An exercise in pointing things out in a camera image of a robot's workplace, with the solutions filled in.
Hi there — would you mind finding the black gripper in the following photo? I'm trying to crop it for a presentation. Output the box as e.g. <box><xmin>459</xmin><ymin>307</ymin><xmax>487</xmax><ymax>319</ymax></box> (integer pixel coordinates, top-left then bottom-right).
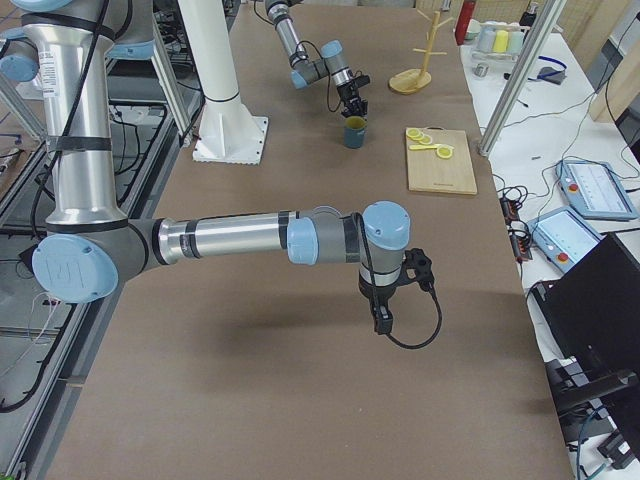
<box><xmin>337</xmin><ymin>79</ymin><xmax>368</xmax><ymax>118</ymax></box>
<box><xmin>358</xmin><ymin>263</ymin><xmax>401</xmax><ymax>334</ymax></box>

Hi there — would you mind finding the dark teal mug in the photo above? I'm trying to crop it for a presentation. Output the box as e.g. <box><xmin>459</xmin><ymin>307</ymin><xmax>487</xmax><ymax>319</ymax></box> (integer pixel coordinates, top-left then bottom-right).
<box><xmin>343</xmin><ymin>116</ymin><xmax>367</xmax><ymax>149</ymax></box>

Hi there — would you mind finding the wooden cup storage rack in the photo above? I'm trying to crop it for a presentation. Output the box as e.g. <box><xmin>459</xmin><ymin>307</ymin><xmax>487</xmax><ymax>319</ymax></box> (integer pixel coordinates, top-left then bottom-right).
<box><xmin>388</xmin><ymin>10</ymin><xmax>455</xmax><ymax>95</ymax></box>

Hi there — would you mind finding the small steel cup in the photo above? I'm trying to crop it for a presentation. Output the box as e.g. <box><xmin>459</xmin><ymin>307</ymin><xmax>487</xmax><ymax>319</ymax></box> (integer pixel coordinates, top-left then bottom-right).
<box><xmin>473</xmin><ymin>62</ymin><xmax>489</xmax><ymax>78</ymax></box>

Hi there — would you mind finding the light blue plastic cup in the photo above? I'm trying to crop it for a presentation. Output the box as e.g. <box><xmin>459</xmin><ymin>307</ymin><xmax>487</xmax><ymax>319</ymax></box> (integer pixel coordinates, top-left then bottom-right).
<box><xmin>464</xmin><ymin>22</ymin><xmax>481</xmax><ymax>43</ymax></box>

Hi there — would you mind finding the grey plastic cup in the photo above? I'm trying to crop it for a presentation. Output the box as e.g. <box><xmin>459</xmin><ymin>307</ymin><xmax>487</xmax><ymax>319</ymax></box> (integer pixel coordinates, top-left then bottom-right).
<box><xmin>476</xmin><ymin>26</ymin><xmax>496</xmax><ymax>53</ymax></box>

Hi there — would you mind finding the yellow plastic cup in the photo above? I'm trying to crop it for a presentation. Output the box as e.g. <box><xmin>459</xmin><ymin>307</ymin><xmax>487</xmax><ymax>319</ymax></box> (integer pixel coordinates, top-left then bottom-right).
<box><xmin>492</xmin><ymin>30</ymin><xmax>509</xmax><ymax>54</ymax></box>

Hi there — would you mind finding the lemon slice front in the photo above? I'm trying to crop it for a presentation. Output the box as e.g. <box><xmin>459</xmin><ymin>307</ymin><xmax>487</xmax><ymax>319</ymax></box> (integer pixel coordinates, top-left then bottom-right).
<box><xmin>406</xmin><ymin>128</ymin><xmax>424</xmax><ymax>140</ymax></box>

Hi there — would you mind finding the lemon slice middle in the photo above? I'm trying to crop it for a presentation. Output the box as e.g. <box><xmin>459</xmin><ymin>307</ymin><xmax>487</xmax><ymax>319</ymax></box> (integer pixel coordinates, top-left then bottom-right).
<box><xmin>415</xmin><ymin>134</ymin><xmax>433</xmax><ymax>145</ymax></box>

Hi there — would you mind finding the wooden cutting board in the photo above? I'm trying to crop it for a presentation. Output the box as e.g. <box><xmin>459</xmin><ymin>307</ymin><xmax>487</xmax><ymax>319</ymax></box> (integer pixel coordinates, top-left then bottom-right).
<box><xmin>405</xmin><ymin>127</ymin><xmax>477</xmax><ymax>195</ymax></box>

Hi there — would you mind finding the red cylinder bottle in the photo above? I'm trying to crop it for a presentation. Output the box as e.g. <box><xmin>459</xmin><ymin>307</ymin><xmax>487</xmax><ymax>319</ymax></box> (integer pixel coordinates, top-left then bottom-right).
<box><xmin>454</xmin><ymin>0</ymin><xmax>476</xmax><ymax>46</ymax></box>

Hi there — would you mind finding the blue teach pendant near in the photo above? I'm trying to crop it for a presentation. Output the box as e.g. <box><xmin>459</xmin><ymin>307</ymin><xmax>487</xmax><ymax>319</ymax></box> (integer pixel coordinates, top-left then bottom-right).
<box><xmin>528</xmin><ymin>207</ymin><xmax>603</xmax><ymax>273</ymax></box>

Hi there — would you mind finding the blue teach pendant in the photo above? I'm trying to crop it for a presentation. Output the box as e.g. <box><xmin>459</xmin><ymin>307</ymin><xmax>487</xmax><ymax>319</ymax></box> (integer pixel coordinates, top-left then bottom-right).
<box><xmin>528</xmin><ymin>207</ymin><xmax>603</xmax><ymax>273</ymax></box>
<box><xmin>556</xmin><ymin>160</ymin><xmax>639</xmax><ymax>221</ymax></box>

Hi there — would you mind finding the black monitor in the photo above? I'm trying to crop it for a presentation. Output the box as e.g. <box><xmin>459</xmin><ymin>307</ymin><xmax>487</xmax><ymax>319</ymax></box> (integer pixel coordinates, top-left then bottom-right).
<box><xmin>533</xmin><ymin>234</ymin><xmax>639</xmax><ymax>455</ymax></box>

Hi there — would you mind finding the blue teach pendant far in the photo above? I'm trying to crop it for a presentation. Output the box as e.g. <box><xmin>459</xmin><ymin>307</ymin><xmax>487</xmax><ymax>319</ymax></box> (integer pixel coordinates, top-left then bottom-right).
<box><xmin>556</xmin><ymin>160</ymin><xmax>639</xmax><ymax>221</ymax></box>

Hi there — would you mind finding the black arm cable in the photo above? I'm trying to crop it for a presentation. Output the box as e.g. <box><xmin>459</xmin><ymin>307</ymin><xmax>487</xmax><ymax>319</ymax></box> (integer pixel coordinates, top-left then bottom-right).
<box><xmin>287</xmin><ymin>41</ymin><xmax>351</xmax><ymax>114</ymax></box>

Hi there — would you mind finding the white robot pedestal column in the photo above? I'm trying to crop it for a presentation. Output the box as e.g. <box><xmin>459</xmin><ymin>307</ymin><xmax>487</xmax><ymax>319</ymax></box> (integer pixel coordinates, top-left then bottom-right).
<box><xmin>179</xmin><ymin>0</ymin><xmax>268</xmax><ymax>165</ymax></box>

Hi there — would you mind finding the aluminium frame post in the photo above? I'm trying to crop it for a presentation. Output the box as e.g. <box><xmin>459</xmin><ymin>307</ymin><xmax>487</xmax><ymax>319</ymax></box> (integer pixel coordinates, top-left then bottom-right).
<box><xmin>478</xmin><ymin>0</ymin><xmax>566</xmax><ymax>157</ymax></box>

